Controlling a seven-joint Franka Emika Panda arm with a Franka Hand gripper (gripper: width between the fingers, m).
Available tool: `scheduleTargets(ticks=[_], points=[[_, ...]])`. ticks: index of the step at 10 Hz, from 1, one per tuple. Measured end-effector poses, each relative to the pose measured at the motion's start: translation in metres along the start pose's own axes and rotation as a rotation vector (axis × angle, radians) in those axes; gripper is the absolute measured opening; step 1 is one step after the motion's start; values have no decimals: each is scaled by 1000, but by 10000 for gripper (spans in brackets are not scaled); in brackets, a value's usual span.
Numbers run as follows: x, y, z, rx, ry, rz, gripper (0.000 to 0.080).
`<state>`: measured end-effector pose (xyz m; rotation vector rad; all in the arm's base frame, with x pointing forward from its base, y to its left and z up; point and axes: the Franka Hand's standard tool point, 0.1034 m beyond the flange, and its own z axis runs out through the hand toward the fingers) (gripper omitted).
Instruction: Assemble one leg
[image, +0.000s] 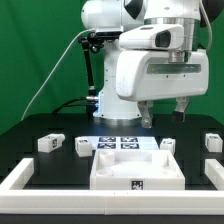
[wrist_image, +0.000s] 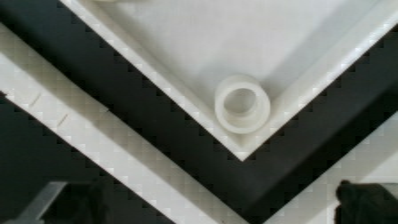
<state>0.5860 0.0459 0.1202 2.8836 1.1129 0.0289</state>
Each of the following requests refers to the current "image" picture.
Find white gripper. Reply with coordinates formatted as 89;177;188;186
116;50;209;128

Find white square table top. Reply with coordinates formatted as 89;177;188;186
90;149;185;190

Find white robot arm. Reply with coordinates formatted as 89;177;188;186
81;0;224;128

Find white fiducial marker sheet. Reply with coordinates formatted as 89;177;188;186
75;135;161;152

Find white U-shaped obstacle fence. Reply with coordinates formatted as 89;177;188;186
0;158;224;215

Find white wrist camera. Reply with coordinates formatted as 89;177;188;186
119;24;184;50

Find black base cables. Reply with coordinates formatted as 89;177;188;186
53;97;88;115

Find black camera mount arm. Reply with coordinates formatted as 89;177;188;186
78;33;104;116

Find grey mounted camera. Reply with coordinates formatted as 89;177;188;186
96;29;122;38

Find white camera cable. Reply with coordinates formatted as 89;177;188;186
20;27;98;122

